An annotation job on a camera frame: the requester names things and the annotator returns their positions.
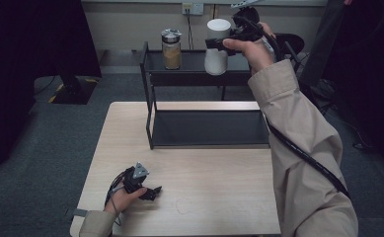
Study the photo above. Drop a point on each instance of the person's right hand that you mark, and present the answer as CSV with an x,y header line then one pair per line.
x,y
258,54

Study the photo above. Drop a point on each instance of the stand base with yellow stripes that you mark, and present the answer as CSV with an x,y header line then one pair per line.
x,y
76,92

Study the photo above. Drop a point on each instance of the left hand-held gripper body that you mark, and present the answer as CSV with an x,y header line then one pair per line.
x,y
134,181

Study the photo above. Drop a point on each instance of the black curtain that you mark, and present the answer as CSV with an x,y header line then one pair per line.
x,y
21,65

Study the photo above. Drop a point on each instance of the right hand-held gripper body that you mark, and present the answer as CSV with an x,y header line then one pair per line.
x,y
247,23

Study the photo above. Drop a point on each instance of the black chair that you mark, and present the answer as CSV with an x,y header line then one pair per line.
x,y
293,41

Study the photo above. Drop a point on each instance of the white wall socket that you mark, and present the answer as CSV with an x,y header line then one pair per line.
x,y
192,8

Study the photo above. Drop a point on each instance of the person's left hand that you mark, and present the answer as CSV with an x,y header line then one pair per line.
x,y
122,200

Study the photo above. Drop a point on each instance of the black metal two-tier shelf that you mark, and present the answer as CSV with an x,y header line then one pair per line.
x,y
206,128

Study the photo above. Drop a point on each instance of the white bottle with white lid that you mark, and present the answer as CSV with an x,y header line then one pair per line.
x,y
216,61

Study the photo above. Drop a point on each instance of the glass jar with silver lid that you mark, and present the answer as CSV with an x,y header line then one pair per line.
x,y
171,49

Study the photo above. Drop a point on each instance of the dark grey upright panel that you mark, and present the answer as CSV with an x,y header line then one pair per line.
x,y
324,42

